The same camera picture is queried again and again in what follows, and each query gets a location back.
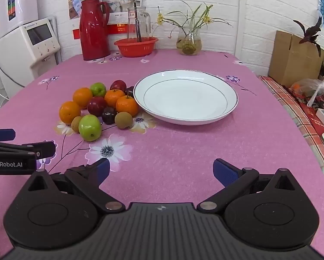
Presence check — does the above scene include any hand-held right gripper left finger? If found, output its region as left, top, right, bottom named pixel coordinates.
left=23, top=158, right=126, bottom=213

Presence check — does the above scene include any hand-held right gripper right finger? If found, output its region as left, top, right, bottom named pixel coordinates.
left=197, top=158, right=301, bottom=213

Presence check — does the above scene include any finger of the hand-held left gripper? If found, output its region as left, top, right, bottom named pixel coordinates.
left=0, top=140, right=56, bottom=166
left=0, top=128, right=16, bottom=142

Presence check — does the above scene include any brown kiwi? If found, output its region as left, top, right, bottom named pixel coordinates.
left=114, top=112, right=134, bottom=129
left=71, top=116, right=82, bottom=134

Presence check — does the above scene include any large green apple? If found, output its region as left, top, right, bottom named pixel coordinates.
left=78, top=114, right=102, bottom=142

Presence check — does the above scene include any orange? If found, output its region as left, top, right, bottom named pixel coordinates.
left=59, top=101, right=82, bottom=125
left=73, top=87, right=93, bottom=109

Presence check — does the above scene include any red apple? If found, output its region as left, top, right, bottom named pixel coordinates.
left=110, top=80, right=127, bottom=93
left=87, top=96, right=108, bottom=117

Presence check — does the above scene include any tangerine with stem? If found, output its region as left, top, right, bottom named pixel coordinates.
left=115, top=94, right=140, bottom=117

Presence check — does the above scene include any small tangerine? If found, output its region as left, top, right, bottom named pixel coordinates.
left=104, top=89, right=125, bottom=109

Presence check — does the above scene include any small green apple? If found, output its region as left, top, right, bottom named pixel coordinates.
left=90, top=82, right=107, bottom=98

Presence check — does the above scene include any white plate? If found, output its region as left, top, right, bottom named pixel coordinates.
left=133, top=70, right=239, bottom=125

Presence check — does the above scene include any pink floral tablecloth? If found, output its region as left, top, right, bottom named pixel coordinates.
left=0, top=49, right=324, bottom=260

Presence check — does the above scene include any white water dispenser with screen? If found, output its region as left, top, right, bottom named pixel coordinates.
left=0, top=18, right=61, bottom=98

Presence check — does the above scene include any plaid blanket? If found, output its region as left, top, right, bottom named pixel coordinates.
left=259, top=75, right=324, bottom=201

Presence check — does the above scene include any clear plastic bag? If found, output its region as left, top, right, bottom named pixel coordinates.
left=290, top=74, right=324, bottom=107

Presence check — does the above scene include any red plastic basket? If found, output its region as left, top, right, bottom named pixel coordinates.
left=114, top=36, right=159, bottom=58

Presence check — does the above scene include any red thermos jug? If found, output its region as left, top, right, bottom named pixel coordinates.
left=79, top=0, right=111, bottom=61

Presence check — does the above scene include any cardboard box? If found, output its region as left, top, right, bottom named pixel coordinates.
left=268, top=30, right=324, bottom=88

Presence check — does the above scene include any glass vase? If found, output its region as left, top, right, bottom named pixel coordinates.
left=176, top=26, right=202, bottom=56

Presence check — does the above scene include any dark metal utensil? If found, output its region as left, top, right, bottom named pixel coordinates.
left=134, top=2, right=142, bottom=43

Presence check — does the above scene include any glass jug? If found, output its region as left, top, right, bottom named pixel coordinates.
left=127, top=6, right=152, bottom=42

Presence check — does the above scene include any green flowering plant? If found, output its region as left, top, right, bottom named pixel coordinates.
left=151, top=0, right=233, bottom=40

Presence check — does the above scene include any purple leaf plant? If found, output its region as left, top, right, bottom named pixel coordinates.
left=293, top=16, right=323, bottom=57

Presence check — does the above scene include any white wall water purifier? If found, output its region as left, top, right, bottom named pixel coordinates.
left=0, top=0, right=39, bottom=37

